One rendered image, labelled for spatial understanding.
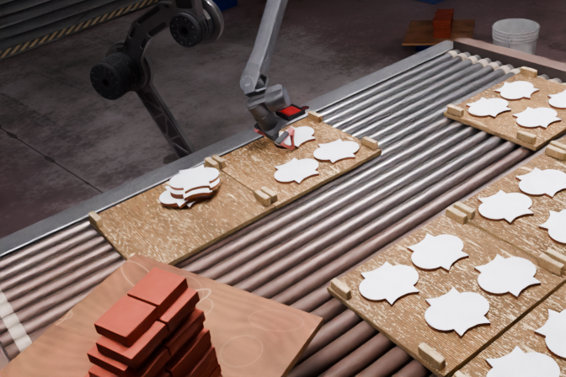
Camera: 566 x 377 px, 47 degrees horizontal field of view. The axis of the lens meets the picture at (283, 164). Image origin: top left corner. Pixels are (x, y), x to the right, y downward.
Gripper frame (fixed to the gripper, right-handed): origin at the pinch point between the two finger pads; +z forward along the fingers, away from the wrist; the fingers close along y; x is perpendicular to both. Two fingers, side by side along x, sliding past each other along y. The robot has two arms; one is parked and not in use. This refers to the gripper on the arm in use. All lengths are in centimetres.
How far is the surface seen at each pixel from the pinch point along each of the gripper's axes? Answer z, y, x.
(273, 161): -2.5, -5.8, 8.0
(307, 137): 3.4, -3.6, -6.7
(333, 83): 159, 182, -115
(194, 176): -18.2, -2.1, 28.6
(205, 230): -17.0, -20.3, 38.5
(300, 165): -1.9, -15.1, 4.6
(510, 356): -9, -101, 20
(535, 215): 10, -78, -18
